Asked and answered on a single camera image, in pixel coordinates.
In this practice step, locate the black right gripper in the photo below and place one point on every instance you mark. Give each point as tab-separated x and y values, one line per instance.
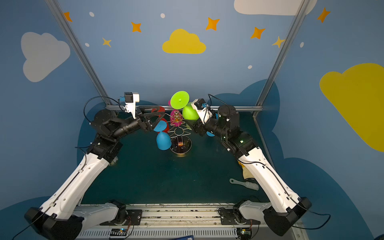
199	127

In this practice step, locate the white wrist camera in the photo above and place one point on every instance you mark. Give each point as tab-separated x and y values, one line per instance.
203	110
130	99

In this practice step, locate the aluminium frame post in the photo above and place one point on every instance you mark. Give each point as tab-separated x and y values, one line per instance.
64	24
284	49

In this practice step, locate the yellow black work glove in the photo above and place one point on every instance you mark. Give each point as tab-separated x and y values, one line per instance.
247	175

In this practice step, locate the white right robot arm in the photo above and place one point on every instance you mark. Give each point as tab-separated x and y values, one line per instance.
285	207

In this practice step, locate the aluminium frame right post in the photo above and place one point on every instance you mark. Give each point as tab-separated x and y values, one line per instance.
284	49

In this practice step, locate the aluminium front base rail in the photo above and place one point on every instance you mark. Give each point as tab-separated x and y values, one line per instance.
209	221

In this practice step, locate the green wine glass front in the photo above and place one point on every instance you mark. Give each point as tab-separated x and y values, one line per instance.
187	111

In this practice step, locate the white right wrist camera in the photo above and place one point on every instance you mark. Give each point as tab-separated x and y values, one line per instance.
203	110

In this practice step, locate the aluminium frame left post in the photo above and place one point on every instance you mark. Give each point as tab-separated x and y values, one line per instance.
64	24

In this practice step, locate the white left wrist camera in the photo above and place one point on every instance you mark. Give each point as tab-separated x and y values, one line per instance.
130	99

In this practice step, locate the grey cleaning brush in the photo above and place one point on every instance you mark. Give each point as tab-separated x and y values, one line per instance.
248	185

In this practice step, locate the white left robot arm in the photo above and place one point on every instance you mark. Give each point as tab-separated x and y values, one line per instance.
57	218

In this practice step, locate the blue wine glass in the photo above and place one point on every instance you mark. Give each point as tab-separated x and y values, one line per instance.
163	139
209	133

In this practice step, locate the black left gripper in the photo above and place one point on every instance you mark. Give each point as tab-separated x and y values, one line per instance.
141	119

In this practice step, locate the pink wine glass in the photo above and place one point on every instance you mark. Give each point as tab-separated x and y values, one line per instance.
176	116

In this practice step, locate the gold wire glass rack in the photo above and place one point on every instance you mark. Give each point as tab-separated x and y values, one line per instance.
181	143

